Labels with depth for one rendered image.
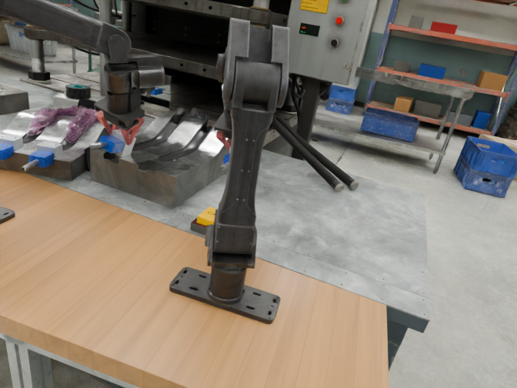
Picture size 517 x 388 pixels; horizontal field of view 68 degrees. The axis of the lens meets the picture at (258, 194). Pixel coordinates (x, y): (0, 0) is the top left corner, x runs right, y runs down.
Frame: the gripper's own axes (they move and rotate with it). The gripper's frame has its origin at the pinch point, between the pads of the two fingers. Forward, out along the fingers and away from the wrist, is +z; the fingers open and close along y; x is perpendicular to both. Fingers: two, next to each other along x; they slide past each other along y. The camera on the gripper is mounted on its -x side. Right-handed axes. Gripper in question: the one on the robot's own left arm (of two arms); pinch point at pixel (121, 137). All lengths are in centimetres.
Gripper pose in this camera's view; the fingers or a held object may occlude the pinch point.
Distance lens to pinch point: 105.3
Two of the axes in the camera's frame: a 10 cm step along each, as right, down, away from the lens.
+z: -2.1, 6.7, 7.1
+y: -8.6, -4.7, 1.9
